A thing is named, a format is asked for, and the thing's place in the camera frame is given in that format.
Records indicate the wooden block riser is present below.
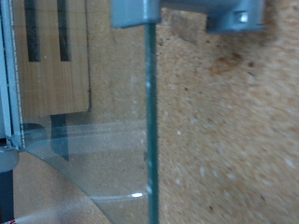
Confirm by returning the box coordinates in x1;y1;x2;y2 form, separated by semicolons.
12;0;92;119

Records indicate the glass oven door with handle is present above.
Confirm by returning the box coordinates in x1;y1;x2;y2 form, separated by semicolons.
18;0;265;224

